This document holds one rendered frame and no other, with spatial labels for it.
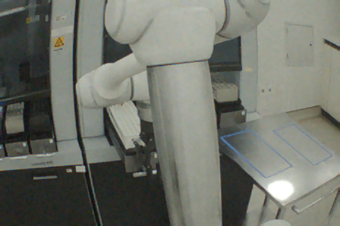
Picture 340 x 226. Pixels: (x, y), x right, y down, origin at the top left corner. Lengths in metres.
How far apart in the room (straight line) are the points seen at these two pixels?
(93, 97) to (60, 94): 0.53
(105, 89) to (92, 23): 0.53
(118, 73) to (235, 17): 0.44
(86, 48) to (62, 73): 0.14
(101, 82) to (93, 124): 0.63
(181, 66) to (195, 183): 0.19
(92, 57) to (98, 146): 0.36
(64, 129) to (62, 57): 0.32
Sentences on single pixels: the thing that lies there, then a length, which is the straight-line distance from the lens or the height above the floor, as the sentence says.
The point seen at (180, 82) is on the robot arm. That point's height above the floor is 1.32.
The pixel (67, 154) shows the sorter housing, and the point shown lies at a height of 0.72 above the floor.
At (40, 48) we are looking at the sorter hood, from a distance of 1.58.
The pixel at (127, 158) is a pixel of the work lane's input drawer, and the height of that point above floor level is 0.80.
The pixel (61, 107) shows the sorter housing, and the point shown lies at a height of 0.90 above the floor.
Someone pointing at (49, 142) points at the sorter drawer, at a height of 0.79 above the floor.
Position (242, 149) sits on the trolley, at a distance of 1.51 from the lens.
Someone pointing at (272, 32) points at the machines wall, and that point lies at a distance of 3.32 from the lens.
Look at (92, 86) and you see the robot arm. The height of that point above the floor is 1.15.
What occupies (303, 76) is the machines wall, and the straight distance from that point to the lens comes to 3.69.
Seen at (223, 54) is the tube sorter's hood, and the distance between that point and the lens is 1.80.
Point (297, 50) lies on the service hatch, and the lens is 3.55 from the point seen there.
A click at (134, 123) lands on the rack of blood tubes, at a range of 1.58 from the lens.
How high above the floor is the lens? 1.55
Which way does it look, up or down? 25 degrees down
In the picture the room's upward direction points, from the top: straight up
